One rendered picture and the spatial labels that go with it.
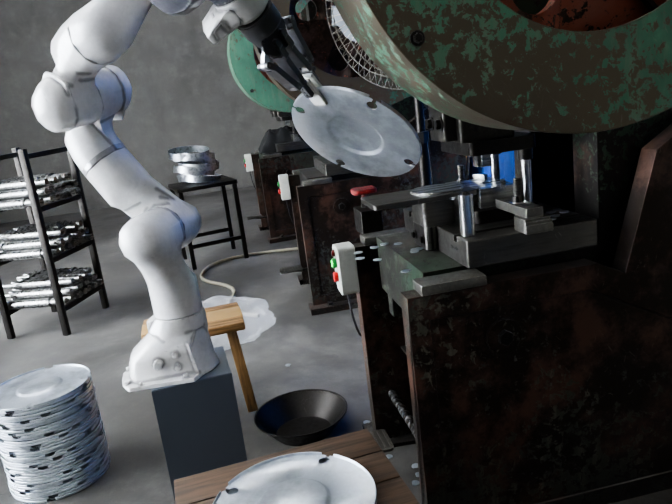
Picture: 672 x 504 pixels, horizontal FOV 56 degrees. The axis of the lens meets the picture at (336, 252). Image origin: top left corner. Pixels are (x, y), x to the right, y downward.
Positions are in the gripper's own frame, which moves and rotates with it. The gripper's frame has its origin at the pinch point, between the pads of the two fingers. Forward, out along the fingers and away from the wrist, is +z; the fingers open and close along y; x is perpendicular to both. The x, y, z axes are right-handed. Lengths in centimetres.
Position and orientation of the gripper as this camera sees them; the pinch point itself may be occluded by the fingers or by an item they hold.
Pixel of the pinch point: (313, 89)
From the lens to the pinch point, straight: 130.0
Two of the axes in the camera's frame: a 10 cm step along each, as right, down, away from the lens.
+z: 5.1, 4.9, 7.1
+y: 3.4, -8.7, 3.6
